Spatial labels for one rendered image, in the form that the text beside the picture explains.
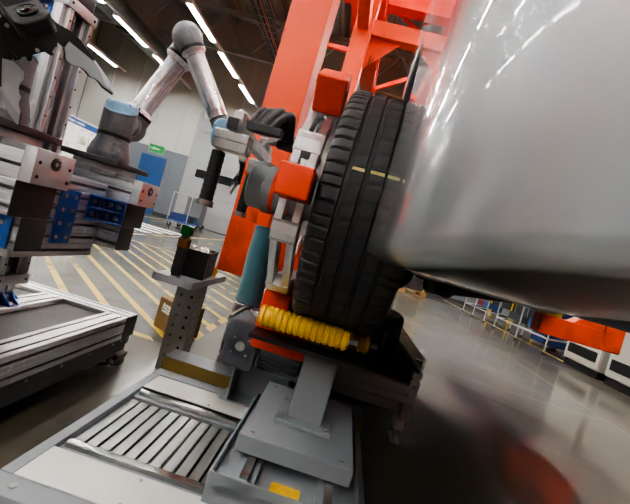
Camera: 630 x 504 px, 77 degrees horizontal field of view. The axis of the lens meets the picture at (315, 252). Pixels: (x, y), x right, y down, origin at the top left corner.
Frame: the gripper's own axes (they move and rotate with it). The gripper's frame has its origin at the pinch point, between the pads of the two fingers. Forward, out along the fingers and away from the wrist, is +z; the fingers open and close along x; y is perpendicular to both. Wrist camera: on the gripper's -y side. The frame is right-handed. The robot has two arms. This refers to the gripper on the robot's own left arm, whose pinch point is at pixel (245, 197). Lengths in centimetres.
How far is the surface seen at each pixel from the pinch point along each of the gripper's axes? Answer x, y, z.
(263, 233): 22, 64, -23
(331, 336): 47, 97, -17
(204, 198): 9, 82, -42
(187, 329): -11, 51, 43
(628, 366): 427, -191, 234
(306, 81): 23, 4, -58
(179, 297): -17, 43, 32
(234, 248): 6.4, 41.4, 1.4
